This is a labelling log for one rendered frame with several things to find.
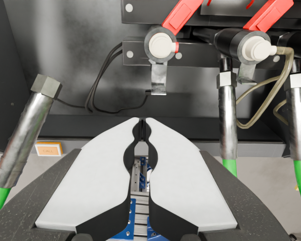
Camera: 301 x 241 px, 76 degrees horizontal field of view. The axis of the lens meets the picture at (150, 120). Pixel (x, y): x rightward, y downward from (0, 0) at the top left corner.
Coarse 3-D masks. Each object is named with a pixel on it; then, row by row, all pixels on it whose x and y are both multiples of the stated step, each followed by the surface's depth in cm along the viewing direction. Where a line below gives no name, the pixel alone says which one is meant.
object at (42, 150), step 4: (60, 144) 42; (40, 148) 41; (44, 148) 41; (48, 148) 41; (52, 148) 41; (56, 148) 41; (60, 148) 42; (40, 152) 42; (44, 152) 42; (48, 152) 42; (52, 152) 42; (56, 152) 42
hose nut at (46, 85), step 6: (36, 78) 16; (42, 78) 16; (48, 78) 16; (54, 78) 17; (36, 84) 16; (42, 84) 16; (48, 84) 16; (54, 84) 17; (60, 84) 17; (36, 90) 16; (42, 90) 16; (48, 90) 16; (54, 90) 17; (60, 90) 18; (48, 96) 16; (54, 96) 17
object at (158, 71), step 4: (152, 64) 17; (156, 64) 17; (160, 64) 17; (164, 64) 17; (152, 68) 17; (156, 68) 17; (160, 68) 17; (164, 68) 17; (152, 72) 18; (156, 72) 18; (160, 72) 18; (164, 72) 18; (152, 76) 18; (156, 76) 18; (160, 76) 18; (164, 76) 18; (152, 80) 18; (156, 80) 18; (160, 80) 18; (164, 80) 18; (152, 84) 18; (156, 84) 18; (160, 84) 18; (164, 84) 18; (164, 88) 18
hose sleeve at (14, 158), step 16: (32, 96) 16; (32, 112) 16; (48, 112) 17; (16, 128) 16; (32, 128) 16; (16, 144) 15; (32, 144) 16; (0, 160) 15; (16, 160) 15; (0, 176) 15; (16, 176) 16
